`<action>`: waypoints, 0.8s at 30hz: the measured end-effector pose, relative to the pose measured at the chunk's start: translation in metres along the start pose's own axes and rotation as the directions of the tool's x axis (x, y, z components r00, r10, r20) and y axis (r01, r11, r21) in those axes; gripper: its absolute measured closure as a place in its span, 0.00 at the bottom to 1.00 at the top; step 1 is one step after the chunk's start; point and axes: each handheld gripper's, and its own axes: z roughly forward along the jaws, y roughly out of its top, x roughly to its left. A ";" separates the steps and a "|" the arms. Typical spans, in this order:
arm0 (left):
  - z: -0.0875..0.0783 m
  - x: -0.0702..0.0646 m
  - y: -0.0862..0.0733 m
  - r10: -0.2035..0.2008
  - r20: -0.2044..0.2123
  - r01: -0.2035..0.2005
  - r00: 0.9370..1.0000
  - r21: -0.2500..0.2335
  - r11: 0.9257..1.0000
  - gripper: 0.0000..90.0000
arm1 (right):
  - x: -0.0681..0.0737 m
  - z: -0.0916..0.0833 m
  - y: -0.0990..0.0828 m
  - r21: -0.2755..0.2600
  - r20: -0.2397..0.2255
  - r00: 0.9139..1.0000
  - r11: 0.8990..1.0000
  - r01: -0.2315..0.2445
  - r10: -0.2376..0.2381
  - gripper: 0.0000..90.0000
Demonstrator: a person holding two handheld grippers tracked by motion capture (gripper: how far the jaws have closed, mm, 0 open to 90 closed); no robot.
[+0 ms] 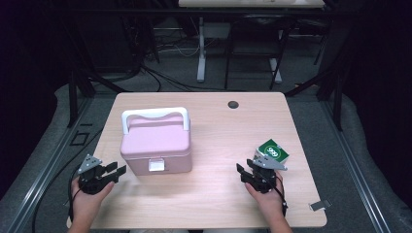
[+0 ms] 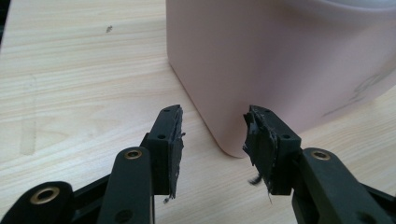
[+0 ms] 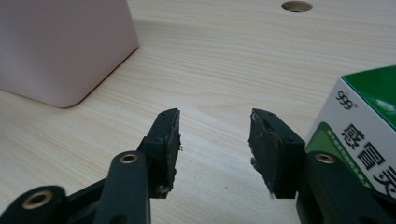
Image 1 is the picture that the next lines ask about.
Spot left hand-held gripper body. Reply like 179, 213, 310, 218
77, 153, 115, 196

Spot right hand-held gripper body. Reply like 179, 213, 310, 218
241, 155, 289, 194

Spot green and white carton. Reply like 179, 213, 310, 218
255, 138, 291, 165

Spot pink storage box white handle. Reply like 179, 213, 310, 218
120, 106, 193, 177

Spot person's left hand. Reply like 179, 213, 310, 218
71, 176, 116, 224

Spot person's right hand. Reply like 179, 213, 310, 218
244, 172, 286, 221

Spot grey metal table clip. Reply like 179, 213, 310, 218
309, 199, 332, 212

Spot black metal stand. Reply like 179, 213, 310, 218
284, 16, 349, 132
62, 18, 130, 129

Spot black chair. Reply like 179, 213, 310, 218
223, 15, 297, 91

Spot white desk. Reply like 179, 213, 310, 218
178, 0, 326, 83

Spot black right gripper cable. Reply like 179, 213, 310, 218
275, 176, 290, 217

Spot black square floor frame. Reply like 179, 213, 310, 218
69, 130, 90, 147

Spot aluminium floor rail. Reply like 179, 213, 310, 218
4, 96, 95, 233
320, 99, 395, 233

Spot black floor cables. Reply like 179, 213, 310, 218
137, 62, 247, 93

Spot white floor cable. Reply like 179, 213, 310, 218
157, 40, 201, 58

